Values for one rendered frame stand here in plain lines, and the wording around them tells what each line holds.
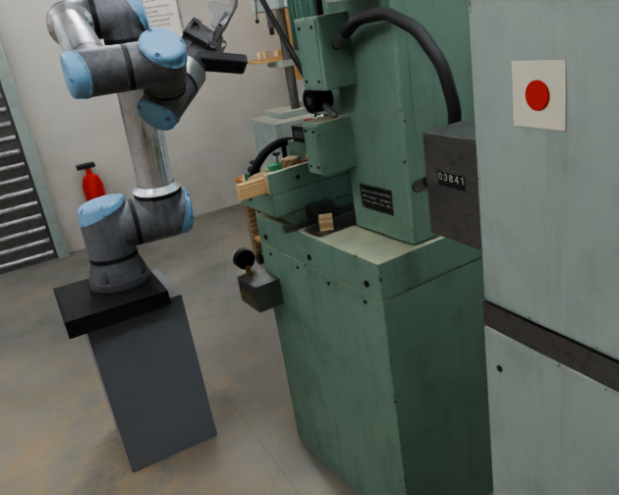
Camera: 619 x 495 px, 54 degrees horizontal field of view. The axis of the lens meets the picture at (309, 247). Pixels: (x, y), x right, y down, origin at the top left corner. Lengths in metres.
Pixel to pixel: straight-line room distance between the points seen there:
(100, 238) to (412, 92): 1.07
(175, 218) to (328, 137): 0.73
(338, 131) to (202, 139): 3.33
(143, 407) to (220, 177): 2.93
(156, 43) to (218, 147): 3.48
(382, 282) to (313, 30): 0.54
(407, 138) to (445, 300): 0.40
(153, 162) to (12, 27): 2.66
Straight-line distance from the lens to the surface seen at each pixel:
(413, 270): 1.34
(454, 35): 1.35
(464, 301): 1.48
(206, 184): 4.72
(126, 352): 1.98
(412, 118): 1.28
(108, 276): 1.96
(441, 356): 1.49
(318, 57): 1.32
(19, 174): 4.44
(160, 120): 1.36
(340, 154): 1.40
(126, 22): 1.81
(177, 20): 4.60
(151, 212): 1.93
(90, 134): 4.48
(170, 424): 2.14
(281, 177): 1.52
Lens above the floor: 1.31
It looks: 21 degrees down
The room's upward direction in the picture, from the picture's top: 9 degrees counter-clockwise
